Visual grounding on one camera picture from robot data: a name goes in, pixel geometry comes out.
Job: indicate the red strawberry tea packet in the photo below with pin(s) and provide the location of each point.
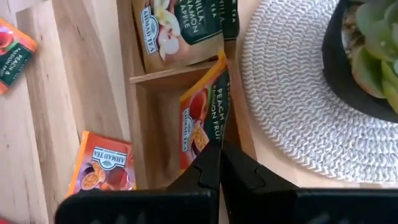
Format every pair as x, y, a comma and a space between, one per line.
2, 221

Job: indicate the orange peach tea packet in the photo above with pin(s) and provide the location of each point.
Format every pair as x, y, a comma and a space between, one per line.
102, 161
15, 59
202, 118

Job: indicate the succulent plant in black pot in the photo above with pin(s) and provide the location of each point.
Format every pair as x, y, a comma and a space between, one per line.
339, 77

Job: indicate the white woven round mat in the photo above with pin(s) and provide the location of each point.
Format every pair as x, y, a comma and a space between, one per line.
295, 109

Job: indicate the wooden three-compartment tray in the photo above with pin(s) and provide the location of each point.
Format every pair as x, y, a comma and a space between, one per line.
155, 124

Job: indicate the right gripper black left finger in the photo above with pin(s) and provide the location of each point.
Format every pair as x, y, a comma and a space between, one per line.
205, 174

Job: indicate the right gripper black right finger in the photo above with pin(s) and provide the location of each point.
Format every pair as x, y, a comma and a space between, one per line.
245, 186

